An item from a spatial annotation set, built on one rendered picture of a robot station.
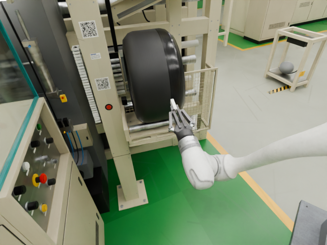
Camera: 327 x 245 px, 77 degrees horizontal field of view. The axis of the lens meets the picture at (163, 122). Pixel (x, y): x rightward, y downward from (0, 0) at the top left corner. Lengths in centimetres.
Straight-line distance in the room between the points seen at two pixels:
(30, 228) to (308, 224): 126
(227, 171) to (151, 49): 69
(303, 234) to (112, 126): 121
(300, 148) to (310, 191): 178
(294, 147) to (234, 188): 156
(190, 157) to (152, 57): 55
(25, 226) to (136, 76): 75
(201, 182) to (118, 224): 132
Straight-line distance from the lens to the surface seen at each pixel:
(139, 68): 107
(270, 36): 595
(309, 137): 66
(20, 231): 90
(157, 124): 135
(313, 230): 140
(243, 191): 219
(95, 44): 116
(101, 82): 123
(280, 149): 69
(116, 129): 142
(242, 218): 205
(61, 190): 117
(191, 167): 80
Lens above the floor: 177
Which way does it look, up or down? 39 degrees down
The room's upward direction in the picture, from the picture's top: 3 degrees counter-clockwise
